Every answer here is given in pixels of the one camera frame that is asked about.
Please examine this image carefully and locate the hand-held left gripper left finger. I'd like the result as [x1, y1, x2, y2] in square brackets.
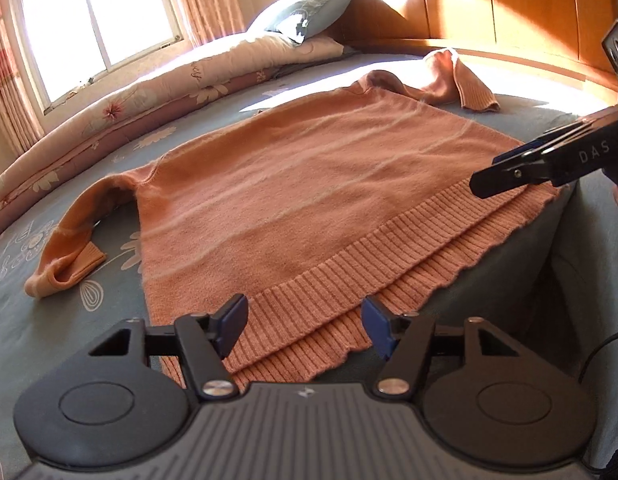
[89, 294, 250, 402]

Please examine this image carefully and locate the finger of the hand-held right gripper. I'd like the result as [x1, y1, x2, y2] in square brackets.
[492, 119, 590, 165]
[470, 157, 557, 198]

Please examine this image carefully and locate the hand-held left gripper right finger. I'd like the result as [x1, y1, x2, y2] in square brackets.
[361, 295, 525, 401]

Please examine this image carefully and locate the orange knit sweater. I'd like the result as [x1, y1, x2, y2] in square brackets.
[24, 47, 562, 386]

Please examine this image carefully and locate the wooden headboard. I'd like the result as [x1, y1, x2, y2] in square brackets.
[299, 0, 618, 106]

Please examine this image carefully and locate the blue floral bed sheet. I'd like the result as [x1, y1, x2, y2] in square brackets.
[0, 45, 618, 480]

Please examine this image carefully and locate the pink floral quilt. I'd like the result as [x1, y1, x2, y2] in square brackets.
[0, 35, 345, 221]

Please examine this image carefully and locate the blue patterned pillow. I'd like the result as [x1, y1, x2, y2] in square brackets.
[249, 0, 357, 43]

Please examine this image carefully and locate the window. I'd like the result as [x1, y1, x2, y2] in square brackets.
[9, 0, 185, 106]

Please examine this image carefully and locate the black cable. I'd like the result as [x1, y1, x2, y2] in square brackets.
[578, 329, 618, 386]

